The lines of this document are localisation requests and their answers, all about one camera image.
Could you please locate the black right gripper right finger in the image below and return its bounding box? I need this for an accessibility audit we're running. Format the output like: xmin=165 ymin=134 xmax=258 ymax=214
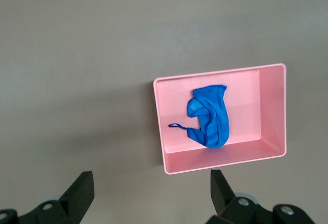
xmin=209 ymin=169 xmax=316 ymax=224

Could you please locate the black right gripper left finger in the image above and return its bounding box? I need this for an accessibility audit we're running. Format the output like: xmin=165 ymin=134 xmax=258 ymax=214
xmin=0 ymin=171 xmax=95 ymax=224

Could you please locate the blue cloth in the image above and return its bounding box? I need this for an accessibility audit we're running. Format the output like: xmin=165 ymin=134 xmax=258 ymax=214
xmin=168 ymin=85 xmax=231 ymax=150

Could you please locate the pink plastic bin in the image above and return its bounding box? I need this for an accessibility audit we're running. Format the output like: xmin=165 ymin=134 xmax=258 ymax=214
xmin=153 ymin=63 xmax=287 ymax=176

